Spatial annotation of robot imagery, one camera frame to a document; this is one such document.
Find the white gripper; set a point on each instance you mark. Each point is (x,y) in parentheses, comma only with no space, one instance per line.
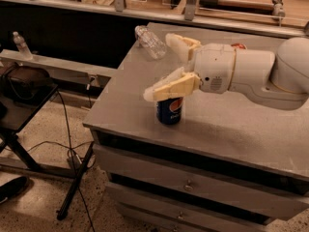
(214,66)

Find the small clear bottle upright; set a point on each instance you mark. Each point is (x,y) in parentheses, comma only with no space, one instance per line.
(22,46)

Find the black side table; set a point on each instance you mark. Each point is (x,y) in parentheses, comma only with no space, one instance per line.
(17,116)

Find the blue pepsi can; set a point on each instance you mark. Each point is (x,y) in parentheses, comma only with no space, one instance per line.
(169,112)

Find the clear plastic bottle lying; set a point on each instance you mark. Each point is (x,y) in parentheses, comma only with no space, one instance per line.
(150,42)

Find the grey ledge shelf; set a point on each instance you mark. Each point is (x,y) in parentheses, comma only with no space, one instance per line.
(64,70)

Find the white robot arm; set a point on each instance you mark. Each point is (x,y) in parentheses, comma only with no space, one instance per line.
(277,79)

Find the black shoe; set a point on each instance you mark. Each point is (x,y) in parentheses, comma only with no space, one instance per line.
(13,188)

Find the grey drawer cabinet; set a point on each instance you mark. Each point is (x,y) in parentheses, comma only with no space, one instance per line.
(228,165)

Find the orange soda can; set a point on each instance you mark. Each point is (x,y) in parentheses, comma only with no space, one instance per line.
(239,45)

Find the dark bag on table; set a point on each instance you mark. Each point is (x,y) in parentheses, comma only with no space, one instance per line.
(23,83)

